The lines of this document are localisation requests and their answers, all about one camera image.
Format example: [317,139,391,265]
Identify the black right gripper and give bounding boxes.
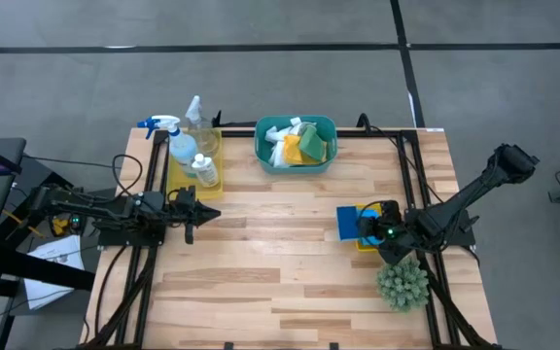
[356,198,404,245]

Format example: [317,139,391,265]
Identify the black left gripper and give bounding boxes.
[166,185,223,245]

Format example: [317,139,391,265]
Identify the small white labelled bottle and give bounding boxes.
[190,153,221,190]

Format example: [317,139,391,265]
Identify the white spray bottle blue trigger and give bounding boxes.
[136,114,200,179]

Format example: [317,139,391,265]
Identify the clear spray bottle white trigger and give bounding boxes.
[184,94,221,159]

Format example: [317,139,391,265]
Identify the sponges and cloths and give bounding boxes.
[263,116,318,169]

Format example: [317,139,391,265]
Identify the green cloth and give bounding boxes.
[297,123,329,163]

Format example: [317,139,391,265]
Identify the yellow sponge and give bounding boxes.
[282,133,331,166]

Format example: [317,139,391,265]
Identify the yellow slotted plastic basket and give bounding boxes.
[354,201,386,254]

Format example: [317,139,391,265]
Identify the yellow translucent plastic tray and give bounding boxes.
[164,126,226,201]

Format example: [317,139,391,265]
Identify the frosted green potted plant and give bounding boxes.
[375,255,431,314]

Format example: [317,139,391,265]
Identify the teal plastic bin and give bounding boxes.
[253,114,339,176]

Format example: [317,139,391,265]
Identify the small yellow tool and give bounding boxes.
[50,217,71,238]

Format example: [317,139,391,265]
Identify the white paper sheets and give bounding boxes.
[22,234,87,311]

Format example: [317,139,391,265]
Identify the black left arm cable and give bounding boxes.
[109,154,144,196]

